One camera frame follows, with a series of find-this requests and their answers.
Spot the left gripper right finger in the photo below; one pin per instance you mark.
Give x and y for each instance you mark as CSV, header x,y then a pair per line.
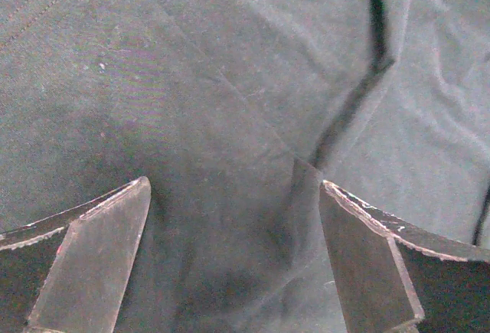
x,y
392,276

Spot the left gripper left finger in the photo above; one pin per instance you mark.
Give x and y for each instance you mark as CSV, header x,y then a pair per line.
x,y
68,272

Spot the black t-shirt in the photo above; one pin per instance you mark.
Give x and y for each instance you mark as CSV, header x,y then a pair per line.
x,y
235,110

